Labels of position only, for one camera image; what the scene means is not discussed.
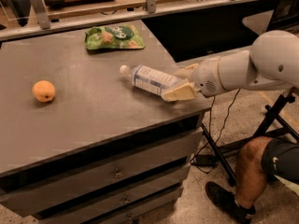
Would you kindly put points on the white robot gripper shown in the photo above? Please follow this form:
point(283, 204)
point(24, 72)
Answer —
point(206, 76)

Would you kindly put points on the grey drawer cabinet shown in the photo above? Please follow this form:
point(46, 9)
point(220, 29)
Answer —
point(102, 151)

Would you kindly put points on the orange fruit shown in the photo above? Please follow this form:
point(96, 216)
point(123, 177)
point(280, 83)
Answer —
point(44, 91)

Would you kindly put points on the black shoe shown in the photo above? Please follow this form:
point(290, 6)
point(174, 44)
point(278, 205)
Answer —
point(225, 200)

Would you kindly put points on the metal railing frame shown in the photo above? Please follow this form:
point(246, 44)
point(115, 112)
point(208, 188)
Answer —
point(44, 20)

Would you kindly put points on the green snack bag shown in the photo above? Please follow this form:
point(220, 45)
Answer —
point(117, 37)

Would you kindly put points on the clear plastic water bottle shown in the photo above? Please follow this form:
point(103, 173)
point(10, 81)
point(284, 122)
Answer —
point(149, 79)

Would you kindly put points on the person's bare leg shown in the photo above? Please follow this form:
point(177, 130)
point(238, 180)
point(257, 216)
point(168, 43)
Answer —
point(251, 180)

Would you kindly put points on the black laptop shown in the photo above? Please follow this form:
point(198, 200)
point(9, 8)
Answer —
point(285, 15)

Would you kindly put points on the black power adapter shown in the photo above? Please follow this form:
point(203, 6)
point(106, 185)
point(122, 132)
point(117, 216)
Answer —
point(205, 160)

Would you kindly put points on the black shorts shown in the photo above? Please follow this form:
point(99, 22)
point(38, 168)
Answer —
point(281, 158)

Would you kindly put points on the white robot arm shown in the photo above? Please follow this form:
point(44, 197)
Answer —
point(271, 63)

